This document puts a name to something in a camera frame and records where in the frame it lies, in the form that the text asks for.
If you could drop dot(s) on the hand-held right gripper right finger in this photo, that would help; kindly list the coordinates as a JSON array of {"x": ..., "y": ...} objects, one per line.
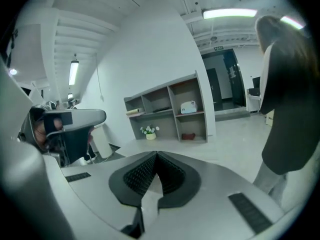
[{"x": 212, "y": 196}]

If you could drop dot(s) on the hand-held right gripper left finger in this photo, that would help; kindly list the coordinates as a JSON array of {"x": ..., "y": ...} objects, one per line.
[{"x": 100, "y": 184}]

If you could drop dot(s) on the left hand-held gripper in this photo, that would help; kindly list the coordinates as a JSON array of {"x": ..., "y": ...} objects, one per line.
[{"x": 37, "y": 124}]

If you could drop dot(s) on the pale cylindrical bin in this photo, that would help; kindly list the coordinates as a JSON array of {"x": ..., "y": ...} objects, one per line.
[{"x": 102, "y": 141}]

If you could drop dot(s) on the long ceiling lamp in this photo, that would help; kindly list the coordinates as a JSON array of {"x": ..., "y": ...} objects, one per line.
[
  {"x": 73, "y": 71},
  {"x": 230, "y": 13},
  {"x": 292, "y": 22}
]

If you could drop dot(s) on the beige paper roll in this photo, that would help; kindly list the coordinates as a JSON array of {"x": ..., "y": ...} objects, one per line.
[{"x": 135, "y": 112}]

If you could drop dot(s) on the dark red cushion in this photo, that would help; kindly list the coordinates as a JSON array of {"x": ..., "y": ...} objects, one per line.
[{"x": 188, "y": 136}]

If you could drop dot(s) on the white flowers in pot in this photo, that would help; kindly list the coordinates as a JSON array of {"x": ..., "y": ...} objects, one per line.
[{"x": 150, "y": 135}]

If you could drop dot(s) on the grey open shelf unit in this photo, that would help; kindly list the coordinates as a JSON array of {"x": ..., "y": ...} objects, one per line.
[{"x": 157, "y": 97}]

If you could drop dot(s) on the flat black device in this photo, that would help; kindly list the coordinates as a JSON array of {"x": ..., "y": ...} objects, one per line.
[{"x": 161, "y": 109}]

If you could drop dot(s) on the round ceiling light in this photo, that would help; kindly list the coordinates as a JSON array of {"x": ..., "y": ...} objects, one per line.
[{"x": 12, "y": 71}]

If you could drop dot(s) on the dark grey door step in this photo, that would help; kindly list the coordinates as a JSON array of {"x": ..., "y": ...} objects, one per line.
[{"x": 232, "y": 114}]

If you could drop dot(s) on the cardboard box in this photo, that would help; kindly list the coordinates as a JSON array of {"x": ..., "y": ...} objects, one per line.
[{"x": 270, "y": 117}]

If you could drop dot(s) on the white desk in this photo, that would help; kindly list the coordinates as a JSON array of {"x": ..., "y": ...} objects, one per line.
[{"x": 252, "y": 104}]

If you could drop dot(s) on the black double door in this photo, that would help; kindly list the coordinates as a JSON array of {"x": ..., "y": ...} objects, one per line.
[{"x": 225, "y": 84}]

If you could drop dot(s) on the black monitor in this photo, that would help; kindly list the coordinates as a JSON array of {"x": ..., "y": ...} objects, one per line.
[{"x": 256, "y": 82}]

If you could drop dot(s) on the green exit sign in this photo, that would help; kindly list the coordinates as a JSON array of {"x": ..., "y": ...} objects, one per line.
[{"x": 218, "y": 48}]

